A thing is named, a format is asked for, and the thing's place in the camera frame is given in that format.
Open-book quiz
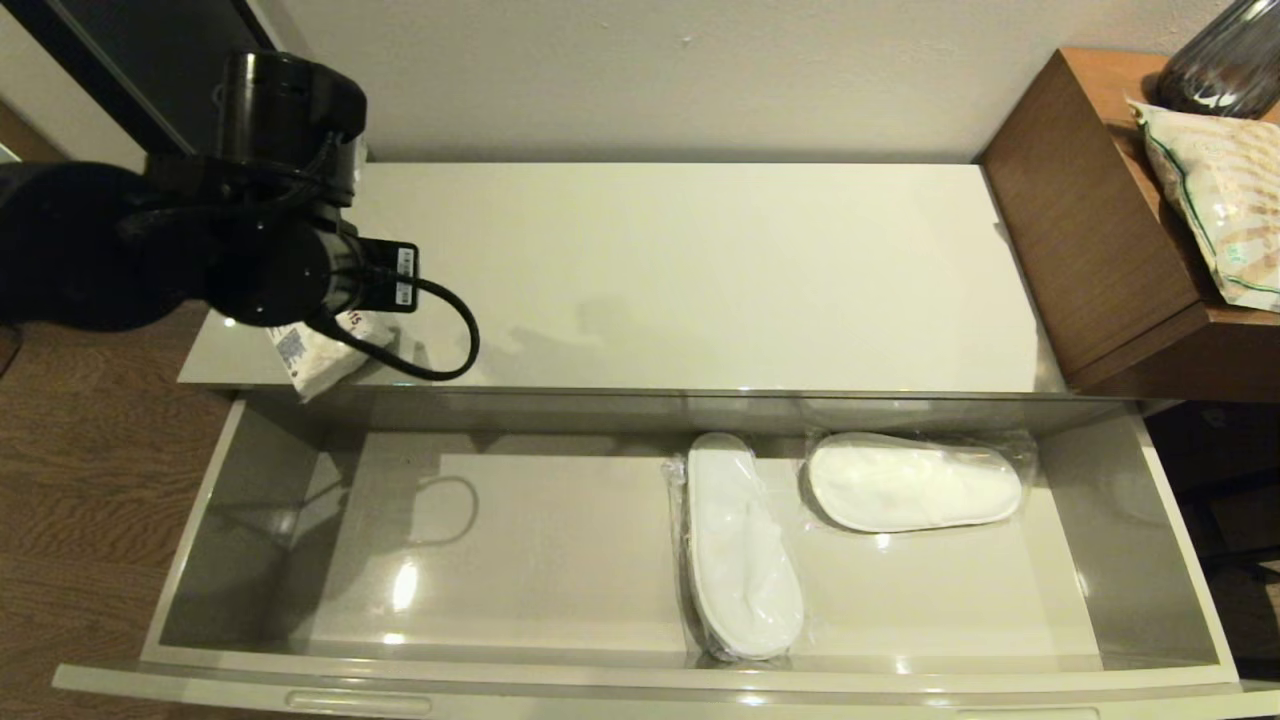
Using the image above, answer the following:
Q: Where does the brown wooden desk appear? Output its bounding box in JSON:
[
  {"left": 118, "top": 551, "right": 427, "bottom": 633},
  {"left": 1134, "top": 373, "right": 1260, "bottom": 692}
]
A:
[{"left": 978, "top": 48, "right": 1280, "bottom": 403}]

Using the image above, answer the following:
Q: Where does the dark sliding door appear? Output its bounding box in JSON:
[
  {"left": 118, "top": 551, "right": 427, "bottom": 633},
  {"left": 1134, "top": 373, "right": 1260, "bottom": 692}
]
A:
[{"left": 5, "top": 0, "right": 351, "bottom": 241}]

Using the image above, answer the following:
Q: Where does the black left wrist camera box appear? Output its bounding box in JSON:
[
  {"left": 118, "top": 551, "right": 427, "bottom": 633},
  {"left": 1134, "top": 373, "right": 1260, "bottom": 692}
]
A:
[{"left": 356, "top": 238, "right": 421, "bottom": 314}]

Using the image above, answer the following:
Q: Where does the white plastic-wrapped slipper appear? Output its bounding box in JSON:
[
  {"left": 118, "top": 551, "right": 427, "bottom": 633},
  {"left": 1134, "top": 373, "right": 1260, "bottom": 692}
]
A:
[
  {"left": 802, "top": 429, "right": 1033, "bottom": 535},
  {"left": 664, "top": 431, "right": 807, "bottom": 664}
]

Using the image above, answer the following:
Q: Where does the white glossy cabinet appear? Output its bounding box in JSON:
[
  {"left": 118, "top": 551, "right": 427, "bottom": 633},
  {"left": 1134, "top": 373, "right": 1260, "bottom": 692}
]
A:
[{"left": 178, "top": 163, "right": 1067, "bottom": 397}]

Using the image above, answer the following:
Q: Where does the white cabinet drawer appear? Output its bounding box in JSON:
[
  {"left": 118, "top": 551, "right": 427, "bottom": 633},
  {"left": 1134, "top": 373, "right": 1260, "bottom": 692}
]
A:
[{"left": 52, "top": 388, "right": 1280, "bottom": 720}]

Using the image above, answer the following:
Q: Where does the white green-trimmed snack bag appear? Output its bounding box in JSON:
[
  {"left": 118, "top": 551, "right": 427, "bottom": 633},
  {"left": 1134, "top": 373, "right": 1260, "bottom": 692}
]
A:
[{"left": 1125, "top": 97, "right": 1280, "bottom": 313}]

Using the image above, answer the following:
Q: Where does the dark ribbed glass vase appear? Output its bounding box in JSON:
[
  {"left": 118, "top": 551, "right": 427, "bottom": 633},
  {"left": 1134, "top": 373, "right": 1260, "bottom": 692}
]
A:
[{"left": 1155, "top": 0, "right": 1280, "bottom": 119}]

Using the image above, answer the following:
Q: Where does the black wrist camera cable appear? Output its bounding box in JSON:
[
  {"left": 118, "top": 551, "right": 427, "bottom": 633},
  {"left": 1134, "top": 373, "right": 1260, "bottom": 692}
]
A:
[{"left": 305, "top": 272, "right": 482, "bottom": 383}]

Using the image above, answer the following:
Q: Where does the white blue tissue pack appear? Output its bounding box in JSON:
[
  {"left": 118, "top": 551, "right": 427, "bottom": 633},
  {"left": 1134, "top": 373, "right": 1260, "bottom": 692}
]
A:
[{"left": 267, "top": 309, "right": 402, "bottom": 404}]

